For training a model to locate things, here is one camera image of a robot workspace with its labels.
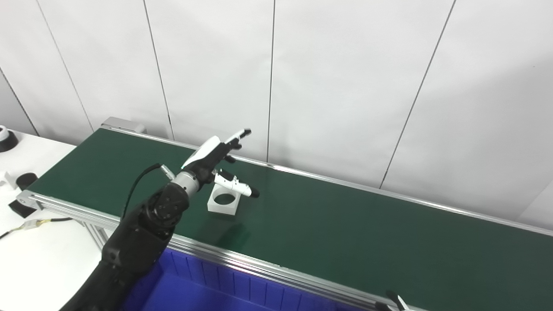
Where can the white and black right hand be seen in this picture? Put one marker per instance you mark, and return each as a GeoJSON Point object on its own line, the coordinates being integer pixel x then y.
{"type": "Point", "coordinates": [393, 304]}

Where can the white and black left hand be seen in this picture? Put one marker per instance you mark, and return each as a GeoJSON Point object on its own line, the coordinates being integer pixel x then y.
{"type": "Point", "coordinates": [207, 155]}

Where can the white square part with hole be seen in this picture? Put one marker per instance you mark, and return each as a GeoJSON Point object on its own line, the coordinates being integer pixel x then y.
{"type": "Point", "coordinates": [216, 209]}

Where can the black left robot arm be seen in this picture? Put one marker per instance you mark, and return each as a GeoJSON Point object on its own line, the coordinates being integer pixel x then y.
{"type": "Point", "coordinates": [138, 237]}

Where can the green conveyor belt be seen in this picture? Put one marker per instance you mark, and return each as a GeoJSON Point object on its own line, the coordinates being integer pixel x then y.
{"type": "Point", "coordinates": [345, 237]}
{"type": "Point", "coordinates": [242, 263]}

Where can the grey conveyor end box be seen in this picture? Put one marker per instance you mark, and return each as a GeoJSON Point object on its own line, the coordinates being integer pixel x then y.
{"type": "Point", "coordinates": [123, 124]}

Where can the aluminium conveyor support leg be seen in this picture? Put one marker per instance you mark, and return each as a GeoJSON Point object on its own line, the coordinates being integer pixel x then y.
{"type": "Point", "coordinates": [99, 237]}

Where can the blue plastic bin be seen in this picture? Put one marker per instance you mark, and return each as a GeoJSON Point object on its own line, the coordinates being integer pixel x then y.
{"type": "Point", "coordinates": [194, 293]}

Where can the black cylinder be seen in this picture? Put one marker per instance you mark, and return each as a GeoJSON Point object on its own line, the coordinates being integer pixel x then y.
{"type": "Point", "coordinates": [27, 181]}

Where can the black and white tape roll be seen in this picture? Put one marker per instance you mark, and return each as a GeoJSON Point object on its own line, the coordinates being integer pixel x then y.
{"type": "Point", "coordinates": [6, 140]}

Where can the small white block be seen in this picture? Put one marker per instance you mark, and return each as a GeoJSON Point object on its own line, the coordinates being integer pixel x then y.
{"type": "Point", "coordinates": [5, 180]}

